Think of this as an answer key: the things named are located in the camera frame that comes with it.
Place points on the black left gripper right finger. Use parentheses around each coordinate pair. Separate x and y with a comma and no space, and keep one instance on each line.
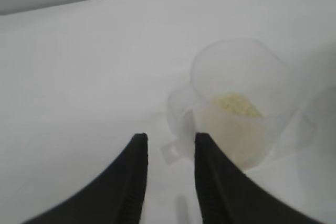
(225,195)

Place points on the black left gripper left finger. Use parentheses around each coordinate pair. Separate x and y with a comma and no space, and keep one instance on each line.
(115,195)

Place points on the translucent plastic measuring cup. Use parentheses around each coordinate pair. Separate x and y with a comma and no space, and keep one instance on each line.
(236,140)

